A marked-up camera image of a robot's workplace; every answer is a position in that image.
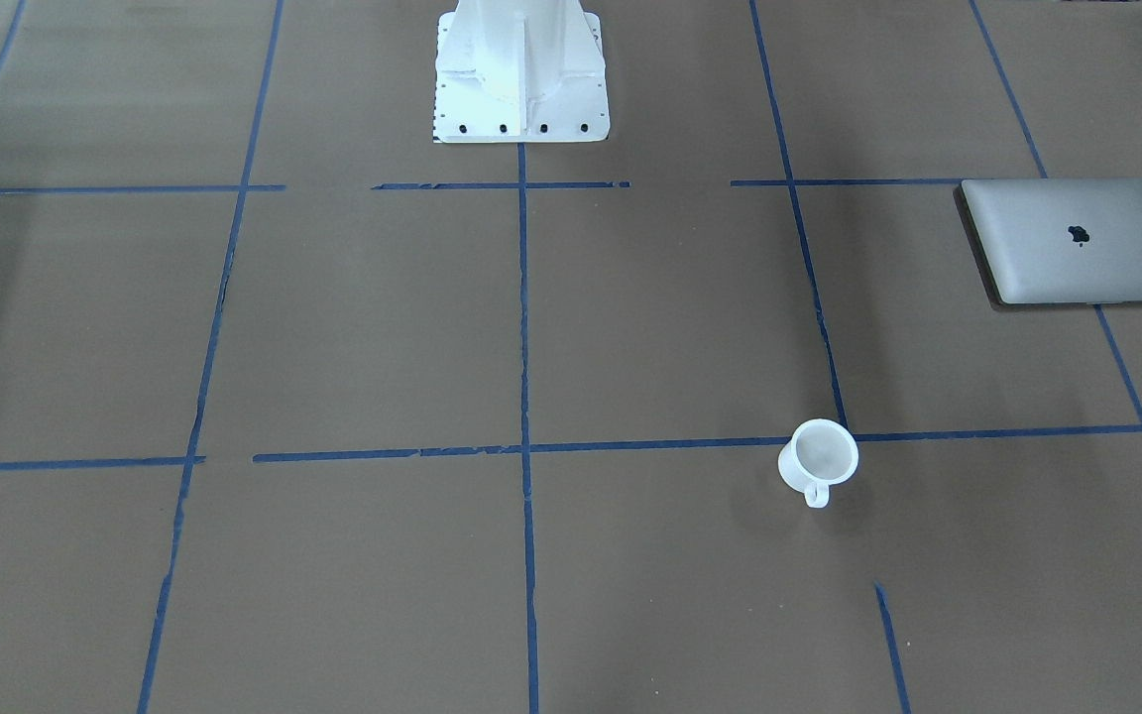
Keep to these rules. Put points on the silver closed laptop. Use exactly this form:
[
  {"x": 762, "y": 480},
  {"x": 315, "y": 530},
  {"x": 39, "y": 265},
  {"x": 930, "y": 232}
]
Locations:
[{"x": 1058, "y": 240}]

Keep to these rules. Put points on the short blue tape strip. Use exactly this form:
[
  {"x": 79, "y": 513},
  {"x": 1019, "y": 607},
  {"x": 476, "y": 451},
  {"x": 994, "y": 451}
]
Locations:
[{"x": 893, "y": 648}]

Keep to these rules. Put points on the white cup with handle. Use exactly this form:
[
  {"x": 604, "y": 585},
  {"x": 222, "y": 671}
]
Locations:
[{"x": 820, "y": 453}]

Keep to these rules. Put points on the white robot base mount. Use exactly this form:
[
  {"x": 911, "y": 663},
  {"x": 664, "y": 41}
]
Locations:
[{"x": 520, "y": 71}]

